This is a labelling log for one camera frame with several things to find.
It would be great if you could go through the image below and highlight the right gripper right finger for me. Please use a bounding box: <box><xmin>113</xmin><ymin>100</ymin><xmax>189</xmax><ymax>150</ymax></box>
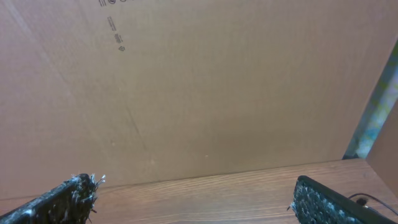
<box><xmin>288</xmin><ymin>175</ymin><xmax>397</xmax><ymax>224</ymax></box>

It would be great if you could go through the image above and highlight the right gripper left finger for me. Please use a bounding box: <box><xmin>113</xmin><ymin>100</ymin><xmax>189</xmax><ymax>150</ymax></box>
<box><xmin>1</xmin><ymin>174</ymin><xmax>106</xmax><ymax>224</ymax></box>

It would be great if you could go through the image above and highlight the cardboard strip at table edge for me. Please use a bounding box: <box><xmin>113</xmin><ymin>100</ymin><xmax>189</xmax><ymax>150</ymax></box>
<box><xmin>1</xmin><ymin>0</ymin><xmax>397</xmax><ymax>199</ymax></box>

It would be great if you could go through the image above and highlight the colourful strip behind cardboard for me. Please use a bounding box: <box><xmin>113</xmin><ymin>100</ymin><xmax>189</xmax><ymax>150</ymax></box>
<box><xmin>343</xmin><ymin>45</ymin><xmax>397</xmax><ymax>159</ymax></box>

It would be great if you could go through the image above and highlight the cardboard wall left panel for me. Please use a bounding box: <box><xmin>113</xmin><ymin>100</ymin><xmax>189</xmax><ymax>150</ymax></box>
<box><xmin>366</xmin><ymin>101</ymin><xmax>398</xmax><ymax>197</ymax></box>

